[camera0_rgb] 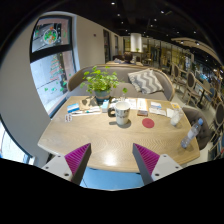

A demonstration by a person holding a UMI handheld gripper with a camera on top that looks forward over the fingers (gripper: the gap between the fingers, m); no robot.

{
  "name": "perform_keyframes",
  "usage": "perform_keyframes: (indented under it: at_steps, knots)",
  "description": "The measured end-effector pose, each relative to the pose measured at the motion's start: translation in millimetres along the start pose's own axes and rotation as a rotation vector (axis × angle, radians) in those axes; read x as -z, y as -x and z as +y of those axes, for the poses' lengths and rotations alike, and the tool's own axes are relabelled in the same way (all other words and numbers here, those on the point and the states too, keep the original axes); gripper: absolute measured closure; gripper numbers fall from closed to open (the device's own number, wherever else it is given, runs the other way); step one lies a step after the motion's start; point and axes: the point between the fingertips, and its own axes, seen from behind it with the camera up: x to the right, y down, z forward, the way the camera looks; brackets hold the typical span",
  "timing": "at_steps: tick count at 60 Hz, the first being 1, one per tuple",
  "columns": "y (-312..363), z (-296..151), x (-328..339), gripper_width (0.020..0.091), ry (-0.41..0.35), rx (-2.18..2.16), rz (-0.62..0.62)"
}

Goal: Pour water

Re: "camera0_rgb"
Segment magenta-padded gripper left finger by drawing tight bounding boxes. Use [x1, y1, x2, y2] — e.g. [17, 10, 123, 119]
[41, 143, 92, 186]

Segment person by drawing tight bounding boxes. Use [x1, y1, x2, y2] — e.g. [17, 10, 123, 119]
[113, 51, 136, 65]

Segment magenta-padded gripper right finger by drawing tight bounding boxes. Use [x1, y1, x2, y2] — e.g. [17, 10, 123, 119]
[132, 143, 184, 186]

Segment flat round red coaster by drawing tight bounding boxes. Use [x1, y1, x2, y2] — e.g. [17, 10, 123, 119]
[141, 117, 155, 129]

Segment light blue tissue pack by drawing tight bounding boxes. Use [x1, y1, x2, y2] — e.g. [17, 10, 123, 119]
[100, 99, 111, 114]

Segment grey white chevron pillow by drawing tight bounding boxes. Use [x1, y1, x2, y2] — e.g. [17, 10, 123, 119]
[127, 68, 165, 95]

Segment grey curved sofa bench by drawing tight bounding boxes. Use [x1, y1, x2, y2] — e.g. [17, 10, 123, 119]
[66, 63, 176, 102]

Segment clear blue-capped water bottle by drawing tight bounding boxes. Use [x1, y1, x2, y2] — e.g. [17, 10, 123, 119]
[180, 117, 204, 150]

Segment grey tufted armchair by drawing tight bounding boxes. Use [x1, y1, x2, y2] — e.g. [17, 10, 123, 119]
[181, 105, 214, 151]

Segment white printed mug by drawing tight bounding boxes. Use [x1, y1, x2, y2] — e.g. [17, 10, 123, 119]
[107, 100, 132, 126]

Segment white tissue box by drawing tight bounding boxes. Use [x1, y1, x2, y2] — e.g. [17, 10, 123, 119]
[135, 97, 150, 113]

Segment small blue white box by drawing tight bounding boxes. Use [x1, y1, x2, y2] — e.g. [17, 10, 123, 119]
[66, 103, 81, 114]

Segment large window with stickers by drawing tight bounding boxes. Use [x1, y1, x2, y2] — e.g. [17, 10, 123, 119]
[29, 14, 78, 116]

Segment brown kraft board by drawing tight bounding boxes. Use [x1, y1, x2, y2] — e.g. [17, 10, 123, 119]
[78, 95, 99, 111]

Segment white printed leaflet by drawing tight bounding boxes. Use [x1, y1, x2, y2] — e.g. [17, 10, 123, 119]
[124, 97, 138, 110]

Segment white round column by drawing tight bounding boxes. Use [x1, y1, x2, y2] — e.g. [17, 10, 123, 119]
[129, 32, 144, 53]

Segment group of ceiling lights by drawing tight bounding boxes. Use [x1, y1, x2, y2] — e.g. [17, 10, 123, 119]
[109, 1, 201, 46]

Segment white papers with pen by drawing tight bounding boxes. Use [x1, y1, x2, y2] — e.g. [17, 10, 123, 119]
[70, 106, 103, 117]

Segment green potted plant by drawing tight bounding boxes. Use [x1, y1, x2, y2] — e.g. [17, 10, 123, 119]
[79, 65, 129, 105]

